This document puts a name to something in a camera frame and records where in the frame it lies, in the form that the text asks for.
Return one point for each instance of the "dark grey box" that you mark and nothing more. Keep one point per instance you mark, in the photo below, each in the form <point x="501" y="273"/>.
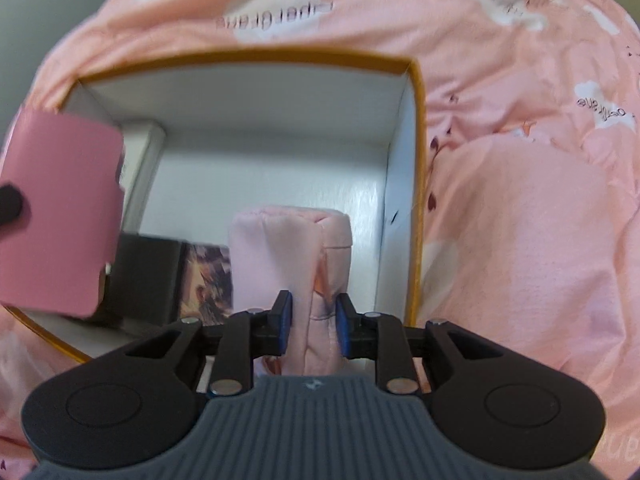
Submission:
<point x="145" y="275"/>

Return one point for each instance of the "pink fabric pouch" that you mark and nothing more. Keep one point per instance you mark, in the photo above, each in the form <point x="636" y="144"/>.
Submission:
<point x="270" y="260"/>

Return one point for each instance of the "pink cloud print quilt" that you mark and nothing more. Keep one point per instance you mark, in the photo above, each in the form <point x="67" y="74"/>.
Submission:
<point x="525" y="210"/>

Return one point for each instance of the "illustrated card box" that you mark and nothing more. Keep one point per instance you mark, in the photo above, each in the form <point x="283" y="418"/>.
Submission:
<point x="205" y="275"/>

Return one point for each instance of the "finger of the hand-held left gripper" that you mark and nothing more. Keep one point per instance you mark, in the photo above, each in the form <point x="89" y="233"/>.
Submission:
<point x="9" y="206"/>

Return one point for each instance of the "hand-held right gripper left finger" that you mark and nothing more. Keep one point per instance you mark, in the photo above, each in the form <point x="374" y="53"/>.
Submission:
<point x="284" y="321"/>

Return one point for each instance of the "orange cardboard box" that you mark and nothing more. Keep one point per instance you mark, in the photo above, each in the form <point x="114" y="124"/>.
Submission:
<point x="275" y="160"/>

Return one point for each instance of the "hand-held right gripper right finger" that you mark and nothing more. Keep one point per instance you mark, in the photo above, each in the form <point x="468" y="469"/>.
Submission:
<point x="342" y="326"/>

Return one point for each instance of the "white box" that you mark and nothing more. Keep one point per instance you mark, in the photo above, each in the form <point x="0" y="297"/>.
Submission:
<point x="142" y="160"/>

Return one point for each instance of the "pink card holder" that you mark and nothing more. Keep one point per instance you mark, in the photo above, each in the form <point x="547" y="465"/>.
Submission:
<point x="65" y="210"/>

